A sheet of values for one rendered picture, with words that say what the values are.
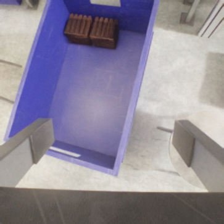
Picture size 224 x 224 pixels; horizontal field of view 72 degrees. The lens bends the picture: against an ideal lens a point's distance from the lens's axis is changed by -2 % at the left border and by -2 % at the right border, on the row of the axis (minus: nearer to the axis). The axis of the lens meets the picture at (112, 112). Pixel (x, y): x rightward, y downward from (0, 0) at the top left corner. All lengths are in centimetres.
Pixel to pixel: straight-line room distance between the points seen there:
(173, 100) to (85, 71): 50
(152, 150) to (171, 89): 35
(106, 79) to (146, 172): 54
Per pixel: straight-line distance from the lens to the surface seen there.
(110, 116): 69
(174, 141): 16
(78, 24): 77
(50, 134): 17
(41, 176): 109
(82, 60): 79
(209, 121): 72
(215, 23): 103
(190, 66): 103
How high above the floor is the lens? 90
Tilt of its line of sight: 79 degrees down
